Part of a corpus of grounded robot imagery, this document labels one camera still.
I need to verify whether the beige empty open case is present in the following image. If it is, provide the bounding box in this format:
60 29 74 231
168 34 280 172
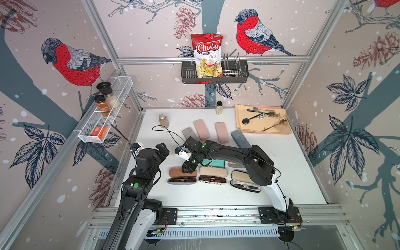
227 162 245 168

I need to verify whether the pink glasses case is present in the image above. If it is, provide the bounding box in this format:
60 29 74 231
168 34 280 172
215 122 230 144
194 119 210 141

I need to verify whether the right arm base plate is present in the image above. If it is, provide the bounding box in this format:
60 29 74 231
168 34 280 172
258 206 303 225

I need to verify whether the white wire wall shelf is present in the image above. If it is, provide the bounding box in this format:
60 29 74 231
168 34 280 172
78 76 133 144

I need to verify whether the brown case with sunglasses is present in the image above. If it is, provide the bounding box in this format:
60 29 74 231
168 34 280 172
167 167 198 185

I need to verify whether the orange spice jar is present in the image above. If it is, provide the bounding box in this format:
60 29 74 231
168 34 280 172
94 94 112 117

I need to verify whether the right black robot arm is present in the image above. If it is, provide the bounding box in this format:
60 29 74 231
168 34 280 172
175 137 303 225

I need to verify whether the iridescent cutlery piece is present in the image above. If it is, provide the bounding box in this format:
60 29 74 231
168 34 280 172
246 109 275 113

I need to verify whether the small orange box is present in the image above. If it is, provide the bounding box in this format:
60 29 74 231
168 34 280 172
91 127 107 140

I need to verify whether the gold spoon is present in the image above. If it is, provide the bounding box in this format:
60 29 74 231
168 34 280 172
262 118 287 132

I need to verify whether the red Chuba chips bag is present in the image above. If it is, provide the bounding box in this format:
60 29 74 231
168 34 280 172
191 33 223 78

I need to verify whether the patterned case with sunglasses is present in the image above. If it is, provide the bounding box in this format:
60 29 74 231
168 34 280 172
199 166 228 185

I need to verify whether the black lid salt grinder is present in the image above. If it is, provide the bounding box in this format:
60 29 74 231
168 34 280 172
96 82 121 109

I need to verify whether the silver spoon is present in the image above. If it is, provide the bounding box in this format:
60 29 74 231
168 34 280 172
253 107 274 112

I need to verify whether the small jar at back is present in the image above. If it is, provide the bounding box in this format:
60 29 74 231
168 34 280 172
216 101 223 115

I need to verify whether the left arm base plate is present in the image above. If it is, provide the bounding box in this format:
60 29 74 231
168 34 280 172
154 208 178 226

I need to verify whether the black wire wall basket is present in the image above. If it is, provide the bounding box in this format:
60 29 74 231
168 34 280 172
181 55 249 84

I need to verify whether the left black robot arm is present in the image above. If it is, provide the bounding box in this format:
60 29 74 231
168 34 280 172
101 143 169 250

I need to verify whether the black case with glasses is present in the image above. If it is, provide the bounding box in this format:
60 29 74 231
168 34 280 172
230 170 261 193

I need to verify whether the black ladle spoon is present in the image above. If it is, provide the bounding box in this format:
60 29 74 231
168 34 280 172
242 111 276 125

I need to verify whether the brown spice jar on table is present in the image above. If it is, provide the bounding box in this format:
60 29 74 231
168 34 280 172
159 114 169 128

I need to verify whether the grey teal glasses case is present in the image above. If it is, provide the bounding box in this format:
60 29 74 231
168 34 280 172
231 130 252 148

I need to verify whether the white patterned cutlery handle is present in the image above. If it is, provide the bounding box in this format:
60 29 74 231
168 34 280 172
257 114 270 120

